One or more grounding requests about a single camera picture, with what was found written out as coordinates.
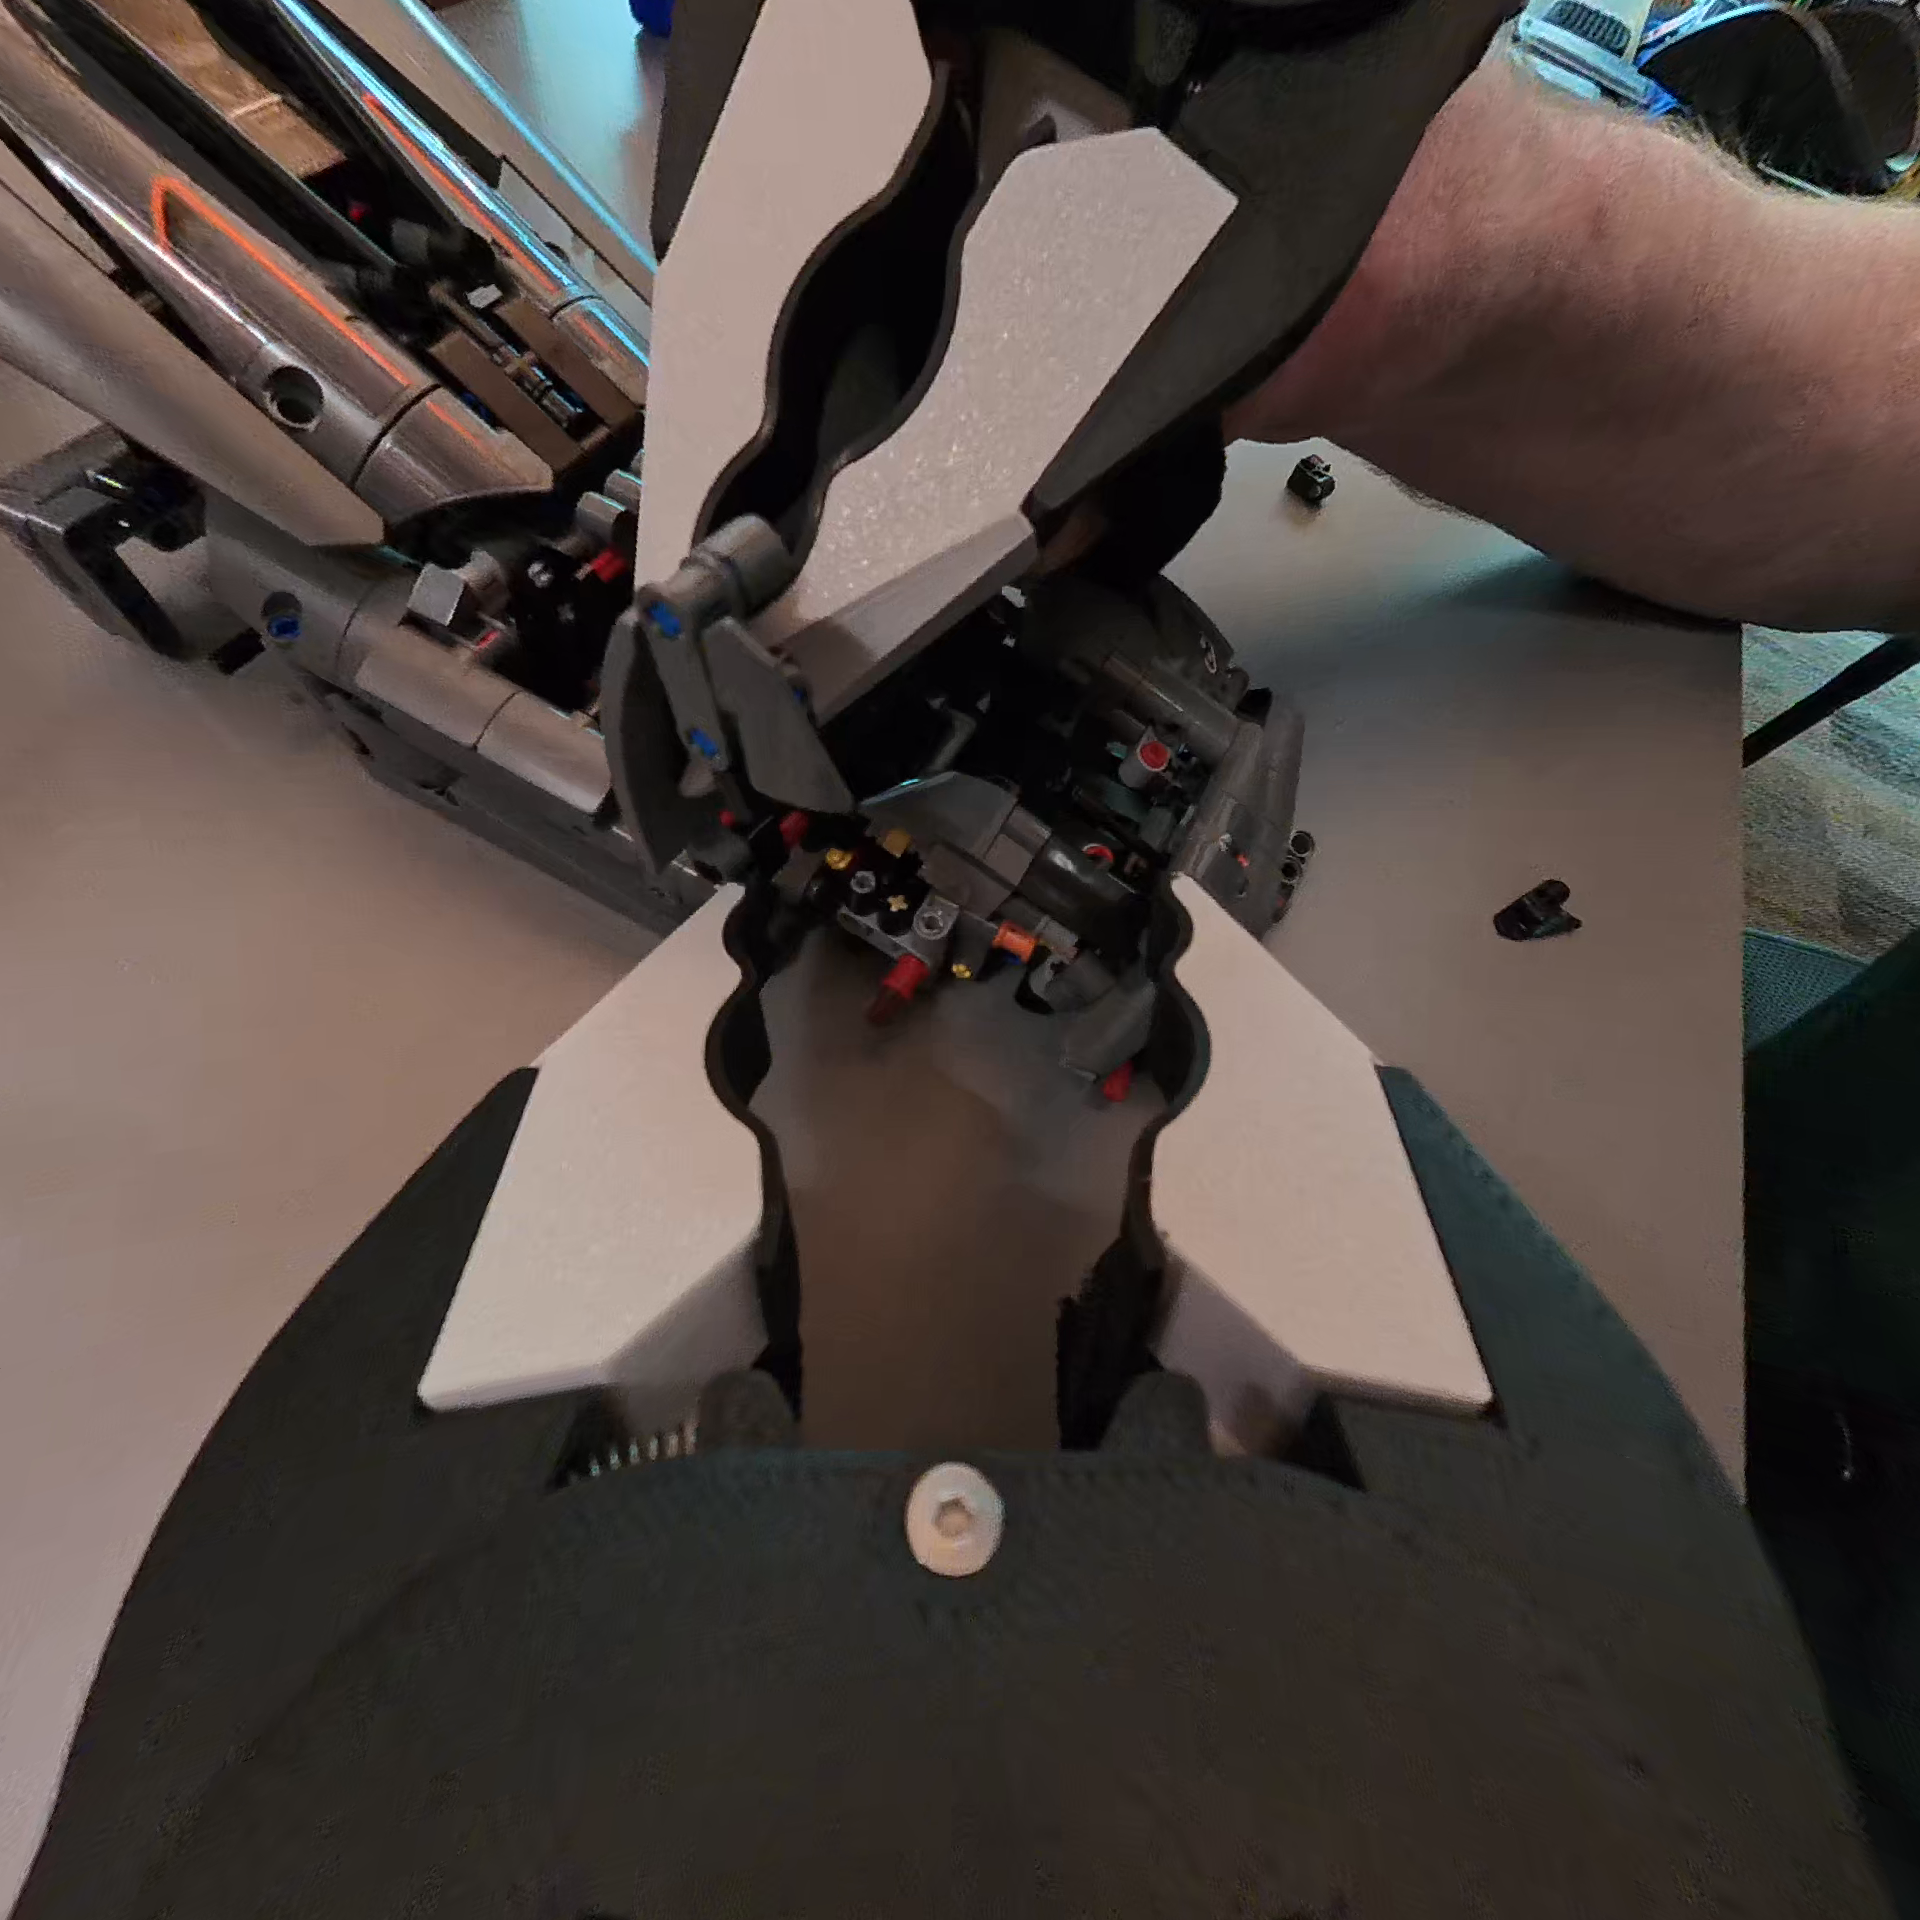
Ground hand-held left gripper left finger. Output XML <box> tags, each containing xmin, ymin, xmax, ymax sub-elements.
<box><xmin>423</xmin><ymin>885</ymin><xmax>803</xmax><ymax>1455</ymax></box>

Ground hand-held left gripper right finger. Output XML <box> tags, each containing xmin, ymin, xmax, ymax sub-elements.
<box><xmin>1113</xmin><ymin>878</ymin><xmax>1497</xmax><ymax>1455</ymax></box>

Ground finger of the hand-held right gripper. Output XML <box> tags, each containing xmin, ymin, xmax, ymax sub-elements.
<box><xmin>629</xmin><ymin>0</ymin><xmax>949</xmax><ymax>590</ymax></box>
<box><xmin>747</xmin><ymin>124</ymin><xmax>1242</xmax><ymax>721</ymax></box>

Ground grey lego bumper subassembly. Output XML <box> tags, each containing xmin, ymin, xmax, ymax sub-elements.
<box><xmin>600</xmin><ymin>521</ymin><xmax>860</xmax><ymax>885</ymax></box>

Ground grey lego car model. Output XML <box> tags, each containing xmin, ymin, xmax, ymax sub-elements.
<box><xmin>0</xmin><ymin>0</ymin><xmax>1315</xmax><ymax>1106</ymax></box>

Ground person's right forearm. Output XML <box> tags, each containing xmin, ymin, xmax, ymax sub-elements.
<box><xmin>1230</xmin><ymin>41</ymin><xmax>1920</xmax><ymax>634</ymax></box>

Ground grey mesh chair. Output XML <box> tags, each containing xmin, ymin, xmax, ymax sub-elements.
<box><xmin>1748</xmin><ymin>924</ymin><xmax>1894</xmax><ymax>1062</ymax></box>

